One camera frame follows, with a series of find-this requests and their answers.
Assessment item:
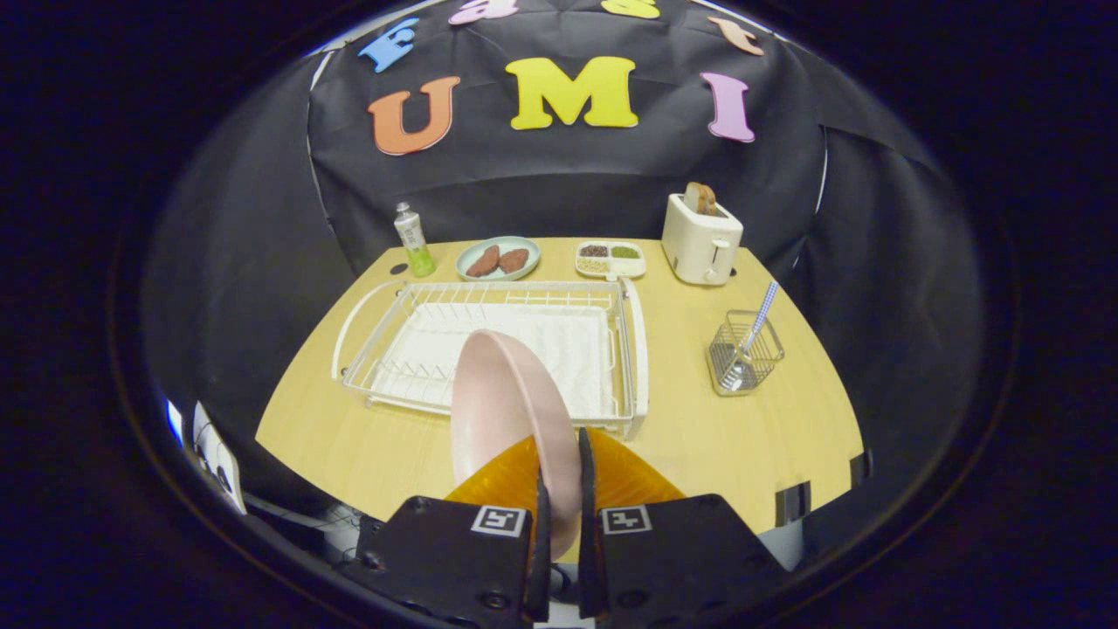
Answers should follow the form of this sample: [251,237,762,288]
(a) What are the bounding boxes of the metal wire basket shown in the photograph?
[707,309,785,397]

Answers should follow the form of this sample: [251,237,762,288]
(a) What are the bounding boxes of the black backdrop cloth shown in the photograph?
[140,0,979,560]

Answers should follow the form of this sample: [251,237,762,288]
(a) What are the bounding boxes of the clear bottle with green liquid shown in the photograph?
[393,203,437,278]

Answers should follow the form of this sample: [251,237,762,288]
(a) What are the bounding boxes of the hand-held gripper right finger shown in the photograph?
[575,426,791,629]

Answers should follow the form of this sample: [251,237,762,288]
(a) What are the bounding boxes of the blue checkered handle spoon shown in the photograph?
[721,280,779,391]

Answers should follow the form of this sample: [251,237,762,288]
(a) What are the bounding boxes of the white table leg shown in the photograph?
[756,522,806,570]

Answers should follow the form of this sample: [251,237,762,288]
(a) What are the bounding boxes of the pink plate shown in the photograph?
[450,329,583,564]

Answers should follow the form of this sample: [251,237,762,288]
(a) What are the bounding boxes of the white sheet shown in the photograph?
[192,402,248,515]

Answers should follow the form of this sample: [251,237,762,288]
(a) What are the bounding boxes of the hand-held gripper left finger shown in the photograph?
[336,435,553,629]

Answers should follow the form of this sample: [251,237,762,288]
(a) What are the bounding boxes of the white drying mat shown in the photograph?
[371,303,617,418]

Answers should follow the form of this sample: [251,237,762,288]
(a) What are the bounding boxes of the white toaster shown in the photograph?
[661,193,744,287]

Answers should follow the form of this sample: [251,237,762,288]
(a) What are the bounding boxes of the white divided condiment tray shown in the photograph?
[575,240,647,280]

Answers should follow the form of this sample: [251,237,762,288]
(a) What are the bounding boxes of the light green plate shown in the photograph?
[456,236,542,282]

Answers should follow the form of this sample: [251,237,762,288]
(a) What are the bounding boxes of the white wire dish rack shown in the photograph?
[330,276,650,440]

